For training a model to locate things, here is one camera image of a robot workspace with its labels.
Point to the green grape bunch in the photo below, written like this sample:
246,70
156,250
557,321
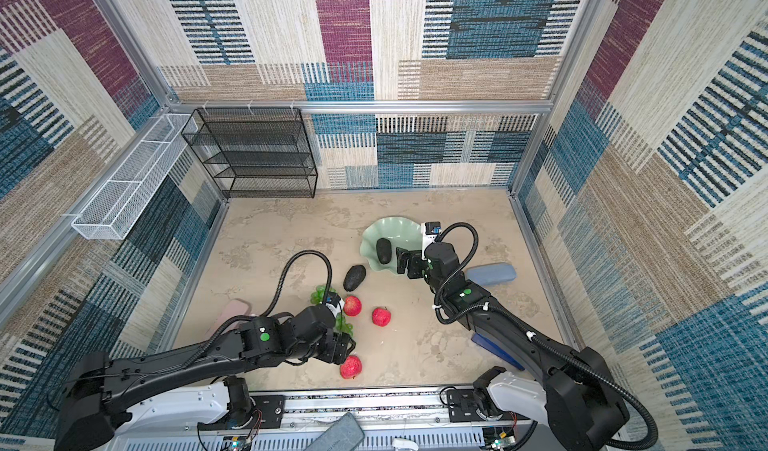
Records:
341,323

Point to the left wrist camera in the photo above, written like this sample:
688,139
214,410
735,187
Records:
333,301

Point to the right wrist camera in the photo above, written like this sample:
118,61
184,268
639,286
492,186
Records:
430,231

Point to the red apple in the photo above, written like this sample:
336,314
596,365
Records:
381,316
352,306
351,368

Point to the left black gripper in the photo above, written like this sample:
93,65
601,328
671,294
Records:
333,353

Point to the blue grey oblong pad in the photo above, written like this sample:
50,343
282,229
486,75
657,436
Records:
491,274

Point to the pink oblong pad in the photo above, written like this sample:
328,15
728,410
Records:
233,312

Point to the black wire shelf rack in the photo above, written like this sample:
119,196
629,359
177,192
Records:
254,152

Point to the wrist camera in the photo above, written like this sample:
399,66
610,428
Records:
430,231
333,301

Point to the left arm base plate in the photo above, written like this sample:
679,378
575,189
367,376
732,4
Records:
262,412

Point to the dark avocado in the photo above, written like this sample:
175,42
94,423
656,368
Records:
384,250
354,277

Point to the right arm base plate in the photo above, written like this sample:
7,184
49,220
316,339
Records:
473,405

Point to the blue block under right arm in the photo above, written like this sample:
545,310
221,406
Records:
495,350

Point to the red apple front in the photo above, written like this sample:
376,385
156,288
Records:
351,368

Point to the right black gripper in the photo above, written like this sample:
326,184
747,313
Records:
413,271

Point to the grey sponge block front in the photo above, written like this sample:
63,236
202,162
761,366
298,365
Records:
345,434

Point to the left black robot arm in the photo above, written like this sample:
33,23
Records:
96,397

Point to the white mesh wall basket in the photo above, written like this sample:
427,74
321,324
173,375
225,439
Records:
116,207

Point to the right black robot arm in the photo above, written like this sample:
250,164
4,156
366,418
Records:
571,392

